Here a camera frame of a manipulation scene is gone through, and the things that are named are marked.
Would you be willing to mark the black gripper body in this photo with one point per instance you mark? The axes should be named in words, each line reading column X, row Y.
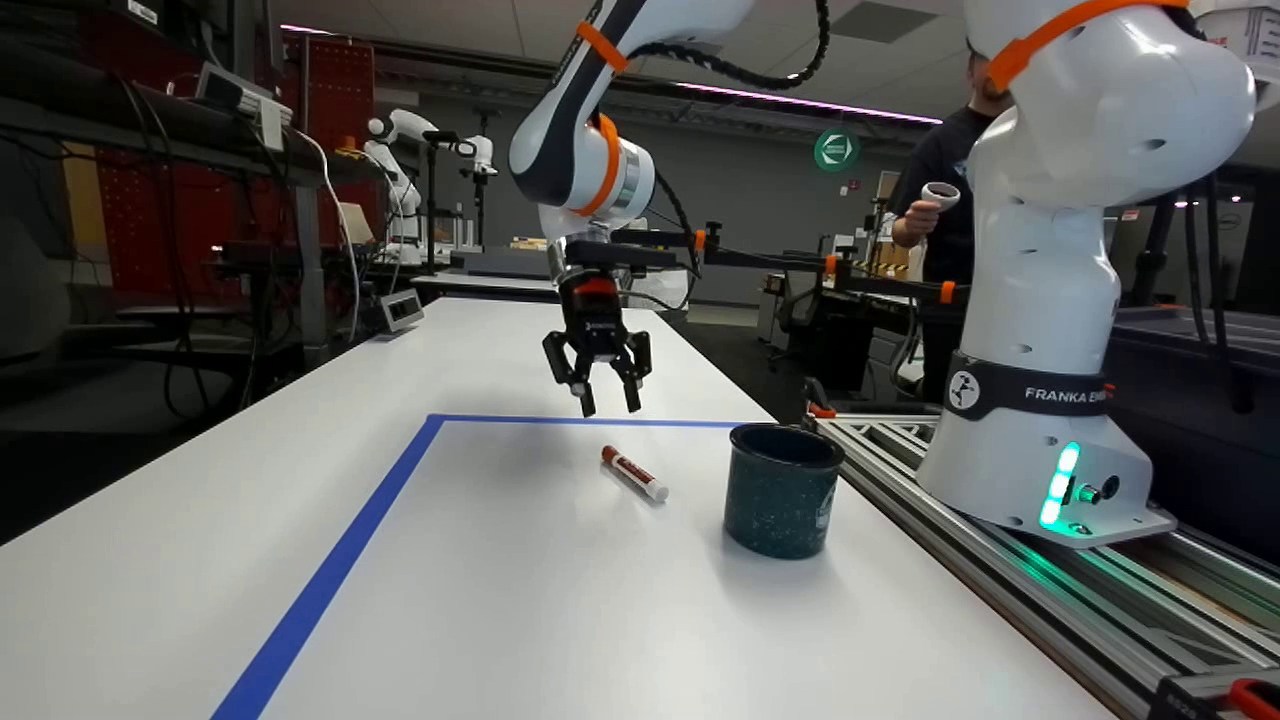
column 593, row 322

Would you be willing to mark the red cabinet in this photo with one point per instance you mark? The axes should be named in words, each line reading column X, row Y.
column 201, row 227

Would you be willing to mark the long blue tape strip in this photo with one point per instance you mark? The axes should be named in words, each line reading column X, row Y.
column 343, row 564

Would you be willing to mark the red and white marker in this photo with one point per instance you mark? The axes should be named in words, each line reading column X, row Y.
column 634, row 475

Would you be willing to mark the small grey box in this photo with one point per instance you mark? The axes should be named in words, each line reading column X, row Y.
column 403, row 310

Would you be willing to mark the person in black shirt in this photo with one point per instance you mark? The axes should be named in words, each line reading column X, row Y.
column 954, row 253

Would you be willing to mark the small white background robot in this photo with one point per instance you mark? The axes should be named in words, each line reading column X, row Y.
column 403, row 186

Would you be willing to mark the black desk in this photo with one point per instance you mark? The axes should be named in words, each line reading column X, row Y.
column 1203, row 427

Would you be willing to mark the orange rail clamp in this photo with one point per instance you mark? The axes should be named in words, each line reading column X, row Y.
column 1257, row 701

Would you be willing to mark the dark teal speckled mug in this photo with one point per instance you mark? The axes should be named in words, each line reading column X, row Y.
column 781, row 505

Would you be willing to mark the short blue tape strip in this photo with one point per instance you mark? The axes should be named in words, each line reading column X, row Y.
column 533, row 421

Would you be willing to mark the white paper cup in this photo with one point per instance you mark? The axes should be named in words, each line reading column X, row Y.
column 941, row 194

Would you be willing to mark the round green light sign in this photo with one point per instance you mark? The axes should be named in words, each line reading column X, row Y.
column 835, row 150

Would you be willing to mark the aluminium rail mounting frame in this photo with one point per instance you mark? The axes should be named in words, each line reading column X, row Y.
column 1133, row 585

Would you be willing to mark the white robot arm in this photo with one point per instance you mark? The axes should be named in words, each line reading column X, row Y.
column 1054, row 266

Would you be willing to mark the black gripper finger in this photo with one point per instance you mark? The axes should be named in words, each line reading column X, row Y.
column 639, row 363
column 566, row 363

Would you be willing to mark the white device on shelf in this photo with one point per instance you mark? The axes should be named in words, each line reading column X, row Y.
column 244, row 103

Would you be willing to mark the dark workbench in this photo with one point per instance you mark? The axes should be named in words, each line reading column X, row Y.
column 134, row 401

